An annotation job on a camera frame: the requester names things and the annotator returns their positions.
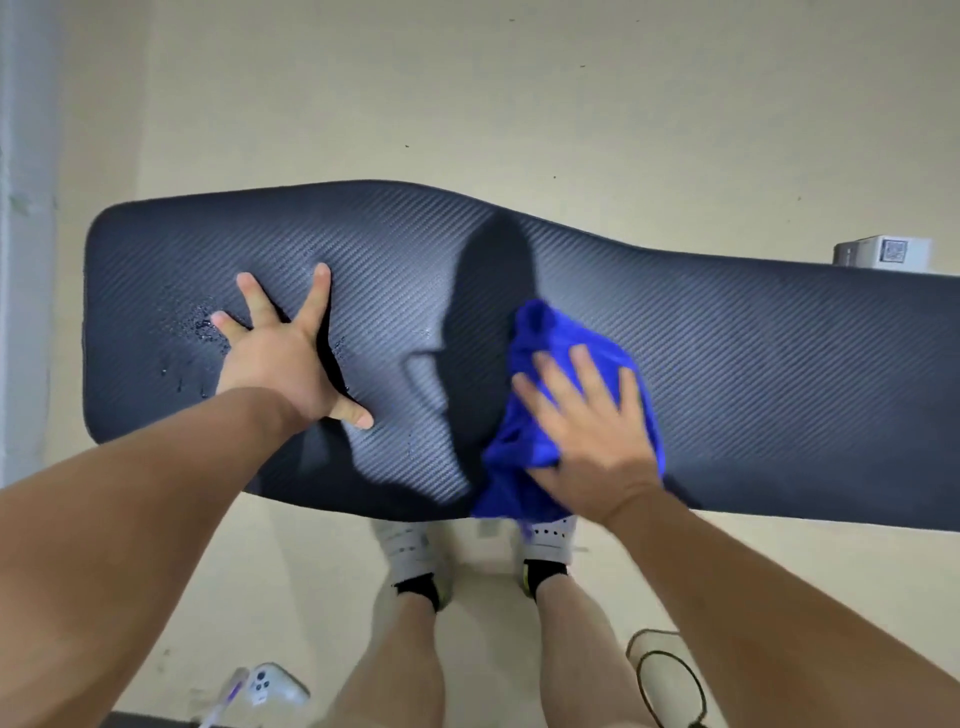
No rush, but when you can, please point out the grey left clog shoe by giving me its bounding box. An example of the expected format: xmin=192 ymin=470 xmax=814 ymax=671
xmin=372 ymin=519 xmax=455 ymax=610

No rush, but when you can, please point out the black padded bench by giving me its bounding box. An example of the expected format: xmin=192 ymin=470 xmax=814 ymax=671
xmin=80 ymin=179 xmax=960 ymax=534

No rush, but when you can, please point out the person's right forearm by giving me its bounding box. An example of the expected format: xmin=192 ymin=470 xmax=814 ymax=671
xmin=603 ymin=479 xmax=960 ymax=728

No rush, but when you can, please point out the person's right leg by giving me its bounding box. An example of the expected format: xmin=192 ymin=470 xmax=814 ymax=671
xmin=533 ymin=573 xmax=661 ymax=728

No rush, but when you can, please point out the grey right clog shoe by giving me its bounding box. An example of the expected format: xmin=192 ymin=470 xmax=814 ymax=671
xmin=517 ymin=515 xmax=579 ymax=598

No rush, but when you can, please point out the person's right hand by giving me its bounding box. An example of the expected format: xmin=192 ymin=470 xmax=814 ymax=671
xmin=512 ymin=344 xmax=665 ymax=530

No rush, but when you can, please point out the person's left forearm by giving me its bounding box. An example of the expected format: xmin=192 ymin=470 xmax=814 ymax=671
xmin=0 ymin=388 xmax=301 ymax=728

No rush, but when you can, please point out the person's left leg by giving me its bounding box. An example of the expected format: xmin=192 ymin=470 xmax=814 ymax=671
xmin=311 ymin=592 xmax=448 ymax=728

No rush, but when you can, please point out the white purple handheld object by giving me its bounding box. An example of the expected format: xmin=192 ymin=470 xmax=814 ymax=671
xmin=196 ymin=667 xmax=253 ymax=728

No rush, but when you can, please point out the white bench frame foot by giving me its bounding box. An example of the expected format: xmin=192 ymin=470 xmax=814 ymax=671
xmin=832 ymin=235 xmax=934 ymax=273

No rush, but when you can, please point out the person's left hand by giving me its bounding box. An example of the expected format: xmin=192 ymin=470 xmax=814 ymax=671
xmin=211 ymin=262 xmax=375 ymax=444

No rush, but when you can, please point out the black left sock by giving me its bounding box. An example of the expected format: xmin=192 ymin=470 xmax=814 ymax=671
xmin=393 ymin=573 xmax=444 ymax=613

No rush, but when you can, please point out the black cable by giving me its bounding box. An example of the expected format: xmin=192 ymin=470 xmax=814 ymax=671
xmin=626 ymin=628 xmax=710 ymax=728

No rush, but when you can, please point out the black right sock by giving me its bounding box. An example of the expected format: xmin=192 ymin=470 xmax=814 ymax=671
xmin=522 ymin=558 xmax=569 ymax=598

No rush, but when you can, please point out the grey clog shoe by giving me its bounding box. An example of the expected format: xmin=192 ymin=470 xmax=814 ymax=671
xmin=517 ymin=515 xmax=579 ymax=598
xmin=372 ymin=519 xmax=455 ymax=610

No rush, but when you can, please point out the person's leg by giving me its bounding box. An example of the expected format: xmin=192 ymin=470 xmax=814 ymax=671
xmin=533 ymin=573 xmax=661 ymax=728
xmin=311 ymin=592 xmax=448 ymax=728

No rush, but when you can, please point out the black sock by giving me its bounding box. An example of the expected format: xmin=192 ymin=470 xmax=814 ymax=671
xmin=522 ymin=558 xmax=569 ymax=598
xmin=393 ymin=573 xmax=444 ymax=613

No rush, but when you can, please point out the blue microfiber cloth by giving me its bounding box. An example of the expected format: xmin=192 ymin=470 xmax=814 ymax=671
xmin=470 ymin=298 xmax=667 ymax=526

